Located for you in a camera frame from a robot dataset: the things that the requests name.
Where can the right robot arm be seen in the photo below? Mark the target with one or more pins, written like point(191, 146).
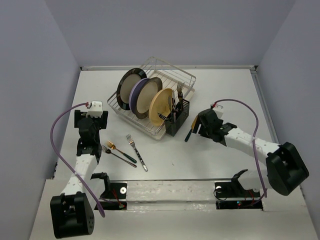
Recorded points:
point(279, 166)

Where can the silver fork perforated handle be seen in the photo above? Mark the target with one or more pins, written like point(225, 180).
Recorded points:
point(133, 145)

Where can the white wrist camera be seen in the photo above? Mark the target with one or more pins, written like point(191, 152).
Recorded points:
point(219, 110)
point(94, 109)

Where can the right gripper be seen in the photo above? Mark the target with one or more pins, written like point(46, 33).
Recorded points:
point(201, 130)

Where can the knife dark handle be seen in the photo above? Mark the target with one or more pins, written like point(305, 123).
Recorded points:
point(165, 118)

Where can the black rimmed plate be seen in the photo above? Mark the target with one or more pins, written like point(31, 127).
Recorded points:
point(125, 86)

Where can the gold knife green handle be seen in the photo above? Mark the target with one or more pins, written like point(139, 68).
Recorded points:
point(191, 129)

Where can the dark fork thin handle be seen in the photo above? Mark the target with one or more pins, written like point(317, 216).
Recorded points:
point(108, 151)

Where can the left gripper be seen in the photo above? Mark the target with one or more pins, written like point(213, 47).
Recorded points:
point(101, 121)

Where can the purple plate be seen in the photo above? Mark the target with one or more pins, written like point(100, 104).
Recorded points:
point(135, 92)

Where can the grey brown plate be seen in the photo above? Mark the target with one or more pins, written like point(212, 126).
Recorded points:
point(146, 94)

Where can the yellow plate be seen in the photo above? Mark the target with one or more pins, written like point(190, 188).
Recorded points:
point(160, 105)

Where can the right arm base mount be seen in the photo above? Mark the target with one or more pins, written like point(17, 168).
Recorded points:
point(230, 195)

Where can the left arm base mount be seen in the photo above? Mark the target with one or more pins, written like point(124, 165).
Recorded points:
point(112, 195)

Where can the black utensil caddy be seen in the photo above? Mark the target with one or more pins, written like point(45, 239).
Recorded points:
point(173, 127)

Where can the grey knife slim handle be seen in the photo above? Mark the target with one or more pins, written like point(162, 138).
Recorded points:
point(170, 105)

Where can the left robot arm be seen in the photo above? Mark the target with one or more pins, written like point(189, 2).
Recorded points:
point(72, 212)

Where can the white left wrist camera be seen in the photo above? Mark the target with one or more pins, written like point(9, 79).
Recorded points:
point(94, 109)

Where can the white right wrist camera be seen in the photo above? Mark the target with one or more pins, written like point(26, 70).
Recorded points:
point(219, 110)

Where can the gold fork green handle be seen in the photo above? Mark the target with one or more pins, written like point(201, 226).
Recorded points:
point(113, 147)

